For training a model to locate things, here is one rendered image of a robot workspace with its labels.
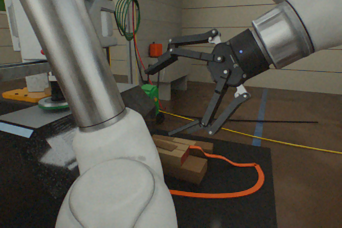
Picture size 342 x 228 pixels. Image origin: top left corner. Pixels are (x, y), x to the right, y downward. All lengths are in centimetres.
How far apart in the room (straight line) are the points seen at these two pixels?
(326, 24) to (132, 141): 35
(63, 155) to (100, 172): 89
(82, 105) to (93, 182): 16
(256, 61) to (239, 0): 571
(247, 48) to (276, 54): 4
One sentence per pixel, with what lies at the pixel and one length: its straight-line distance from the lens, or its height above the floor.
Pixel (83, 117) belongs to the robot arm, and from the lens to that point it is 43.
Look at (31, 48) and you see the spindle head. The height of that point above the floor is 121.
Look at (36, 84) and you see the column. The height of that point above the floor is 85.
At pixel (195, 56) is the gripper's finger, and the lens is 40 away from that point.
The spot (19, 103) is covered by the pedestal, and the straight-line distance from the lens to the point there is 220.
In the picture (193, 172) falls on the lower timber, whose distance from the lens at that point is 202.
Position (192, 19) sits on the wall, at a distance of 631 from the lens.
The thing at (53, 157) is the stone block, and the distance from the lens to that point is 119.
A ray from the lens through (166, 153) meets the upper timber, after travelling 205.
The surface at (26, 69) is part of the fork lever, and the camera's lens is 118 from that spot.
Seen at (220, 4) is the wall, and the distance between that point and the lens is 614.
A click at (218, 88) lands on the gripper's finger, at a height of 119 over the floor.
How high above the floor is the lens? 128
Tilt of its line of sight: 16 degrees down
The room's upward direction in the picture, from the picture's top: straight up
